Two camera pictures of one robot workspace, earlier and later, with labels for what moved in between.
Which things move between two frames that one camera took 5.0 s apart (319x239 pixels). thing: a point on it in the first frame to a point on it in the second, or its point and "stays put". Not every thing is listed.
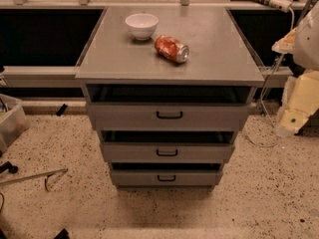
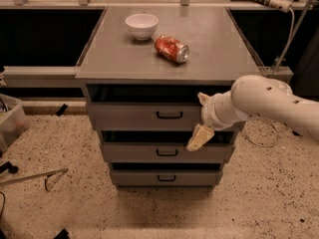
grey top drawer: [168, 117] stays put
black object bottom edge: [64, 234] stays put
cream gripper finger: [286, 45] to [203, 98]
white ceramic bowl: [142, 25] stays put
